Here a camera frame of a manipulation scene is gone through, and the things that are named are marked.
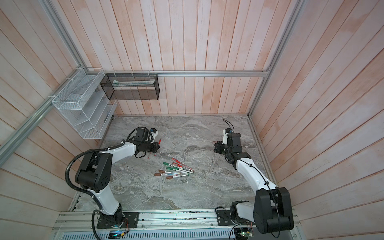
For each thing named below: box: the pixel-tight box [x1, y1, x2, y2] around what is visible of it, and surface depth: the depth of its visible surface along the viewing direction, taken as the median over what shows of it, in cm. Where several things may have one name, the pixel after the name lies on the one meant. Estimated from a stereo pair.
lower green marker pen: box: [166, 166, 195, 174], surface depth 92 cm
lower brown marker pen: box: [166, 174, 189, 180], surface depth 90 cm
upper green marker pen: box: [162, 162, 193, 171], surface depth 94 cm
